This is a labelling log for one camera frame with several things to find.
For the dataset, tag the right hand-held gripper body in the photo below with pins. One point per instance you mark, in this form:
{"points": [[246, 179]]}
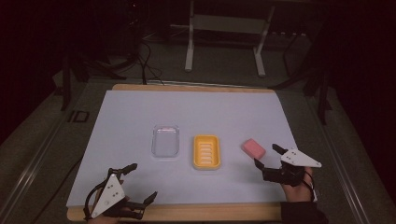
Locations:
{"points": [[298, 158]]}

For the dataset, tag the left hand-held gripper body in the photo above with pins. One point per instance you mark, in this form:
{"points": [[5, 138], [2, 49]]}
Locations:
{"points": [[108, 194]]}

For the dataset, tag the pink soap bar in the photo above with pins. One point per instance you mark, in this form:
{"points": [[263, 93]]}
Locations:
{"points": [[253, 148]]}

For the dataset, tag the person's left hand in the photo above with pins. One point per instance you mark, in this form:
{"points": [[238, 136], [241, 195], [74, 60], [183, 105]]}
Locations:
{"points": [[104, 221]]}

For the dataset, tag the person's right hand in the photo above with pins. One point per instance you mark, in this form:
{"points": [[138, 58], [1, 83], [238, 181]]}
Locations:
{"points": [[296, 193]]}

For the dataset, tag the wooden table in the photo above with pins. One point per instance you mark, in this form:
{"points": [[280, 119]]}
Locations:
{"points": [[186, 213]]}

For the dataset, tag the clear plastic container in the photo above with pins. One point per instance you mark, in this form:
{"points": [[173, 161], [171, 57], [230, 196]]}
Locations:
{"points": [[165, 141]]}

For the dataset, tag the yellow soap dish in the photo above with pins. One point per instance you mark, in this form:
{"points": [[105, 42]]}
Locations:
{"points": [[207, 151]]}

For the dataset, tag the black stand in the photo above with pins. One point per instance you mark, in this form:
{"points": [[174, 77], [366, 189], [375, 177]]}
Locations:
{"points": [[322, 99], [66, 87]]}

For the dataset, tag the white table mat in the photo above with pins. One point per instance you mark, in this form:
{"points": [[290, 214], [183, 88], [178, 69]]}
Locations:
{"points": [[186, 109]]}

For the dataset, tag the white metal stand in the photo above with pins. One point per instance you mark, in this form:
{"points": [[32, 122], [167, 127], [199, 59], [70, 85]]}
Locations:
{"points": [[225, 24]]}

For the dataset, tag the metal floor rail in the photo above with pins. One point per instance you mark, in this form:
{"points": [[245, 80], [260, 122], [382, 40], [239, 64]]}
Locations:
{"points": [[345, 177], [29, 174]]}

